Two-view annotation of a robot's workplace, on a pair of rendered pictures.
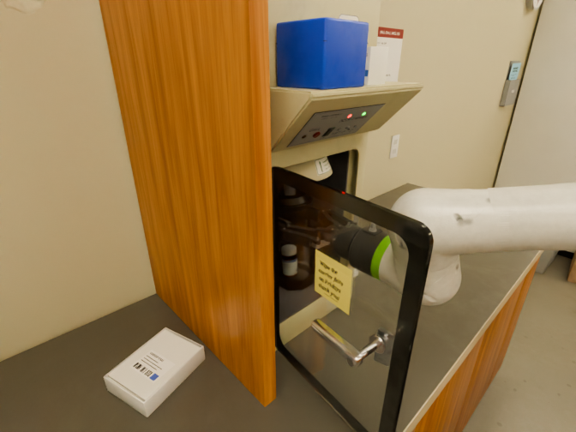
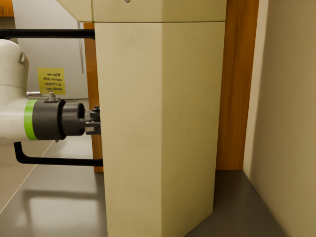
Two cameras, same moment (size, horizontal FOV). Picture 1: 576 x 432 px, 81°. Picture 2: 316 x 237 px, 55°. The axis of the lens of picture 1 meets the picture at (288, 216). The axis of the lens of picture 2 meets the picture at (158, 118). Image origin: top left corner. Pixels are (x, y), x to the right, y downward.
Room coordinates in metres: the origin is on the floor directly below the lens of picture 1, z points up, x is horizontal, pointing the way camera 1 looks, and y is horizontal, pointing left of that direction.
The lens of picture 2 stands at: (1.20, -0.50, 1.42)
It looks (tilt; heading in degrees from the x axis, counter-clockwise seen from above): 18 degrees down; 131
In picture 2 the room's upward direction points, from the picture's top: straight up
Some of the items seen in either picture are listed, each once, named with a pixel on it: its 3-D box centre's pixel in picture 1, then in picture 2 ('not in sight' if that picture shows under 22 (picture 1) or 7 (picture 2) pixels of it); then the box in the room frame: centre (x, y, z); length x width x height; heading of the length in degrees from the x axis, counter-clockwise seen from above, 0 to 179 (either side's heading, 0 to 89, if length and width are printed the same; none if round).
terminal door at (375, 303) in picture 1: (325, 306); (58, 101); (0.43, -0.06, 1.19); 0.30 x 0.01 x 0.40; 37
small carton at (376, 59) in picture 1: (366, 66); not in sight; (0.66, -0.14, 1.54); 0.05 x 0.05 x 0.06; 40
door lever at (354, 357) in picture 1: (345, 337); not in sight; (0.36, -0.08, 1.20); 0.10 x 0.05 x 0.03; 37
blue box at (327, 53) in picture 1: (321, 56); not in sight; (0.58, -0.05, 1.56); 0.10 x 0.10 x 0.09; 43
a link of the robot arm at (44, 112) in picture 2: not in sight; (53, 117); (0.59, -0.17, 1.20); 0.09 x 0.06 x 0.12; 133
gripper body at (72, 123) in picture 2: not in sight; (86, 119); (0.65, -0.12, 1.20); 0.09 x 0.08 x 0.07; 43
